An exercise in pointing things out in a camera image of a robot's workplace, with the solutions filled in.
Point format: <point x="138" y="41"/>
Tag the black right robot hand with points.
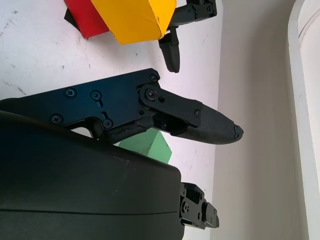
<point x="75" y="195"/>

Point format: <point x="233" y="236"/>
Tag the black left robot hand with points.
<point x="172" y="50"/>

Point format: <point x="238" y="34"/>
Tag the yellow cube block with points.
<point x="135" y="20"/>

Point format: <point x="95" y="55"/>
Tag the red cube block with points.
<point x="87" y="20"/>

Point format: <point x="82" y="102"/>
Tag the green cube block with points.
<point x="155" y="147"/>

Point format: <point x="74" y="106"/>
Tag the black tape strip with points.
<point x="68" y="17"/>

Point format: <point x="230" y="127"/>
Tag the white curved background panel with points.
<point x="307" y="125"/>

